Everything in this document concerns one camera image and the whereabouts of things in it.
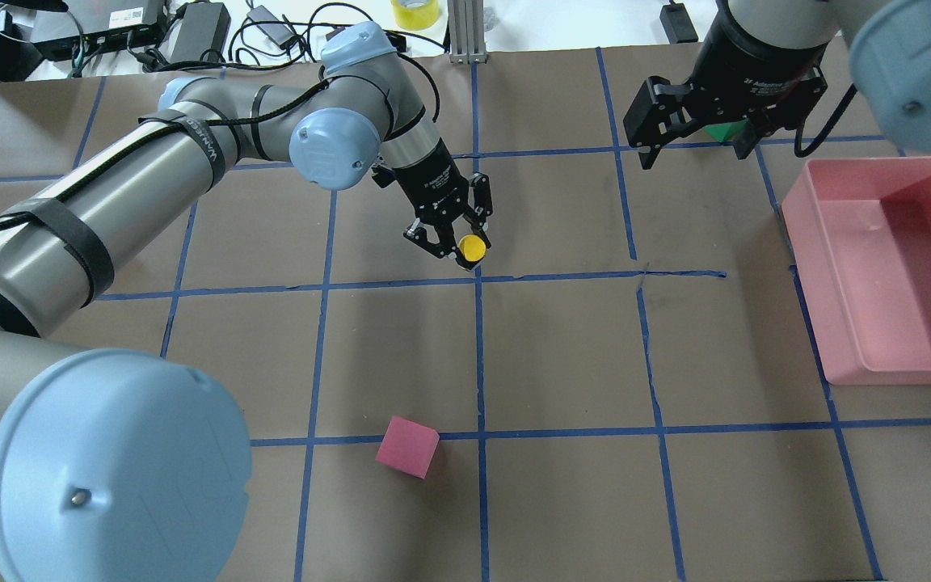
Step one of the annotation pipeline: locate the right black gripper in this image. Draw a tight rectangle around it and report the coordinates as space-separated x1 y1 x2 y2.
623 16 828 169

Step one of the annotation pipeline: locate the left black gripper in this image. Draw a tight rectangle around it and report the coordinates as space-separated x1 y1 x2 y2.
390 145 494 268

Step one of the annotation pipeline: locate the yellow push button switch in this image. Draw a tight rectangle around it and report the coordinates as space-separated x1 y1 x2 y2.
456 234 489 270

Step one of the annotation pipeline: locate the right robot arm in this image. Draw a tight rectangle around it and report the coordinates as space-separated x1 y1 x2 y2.
623 1 931 169

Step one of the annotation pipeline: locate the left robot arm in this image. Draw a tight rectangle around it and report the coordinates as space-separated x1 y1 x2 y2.
0 22 494 581

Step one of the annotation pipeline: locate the green cube near bin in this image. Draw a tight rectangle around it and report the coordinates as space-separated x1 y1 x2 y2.
702 120 746 143

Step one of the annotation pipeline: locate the pink plastic bin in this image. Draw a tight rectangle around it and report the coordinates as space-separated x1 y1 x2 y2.
781 156 931 386

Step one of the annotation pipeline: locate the pink cube centre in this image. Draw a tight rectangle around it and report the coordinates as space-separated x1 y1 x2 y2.
374 416 440 479

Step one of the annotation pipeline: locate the yellow tape roll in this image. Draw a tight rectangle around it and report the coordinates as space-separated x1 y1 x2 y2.
390 0 440 31

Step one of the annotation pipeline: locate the aluminium frame post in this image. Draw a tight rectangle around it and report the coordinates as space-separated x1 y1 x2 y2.
447 0 489 64

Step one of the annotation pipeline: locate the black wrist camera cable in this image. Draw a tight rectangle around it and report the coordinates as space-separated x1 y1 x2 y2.
0 48 442 243

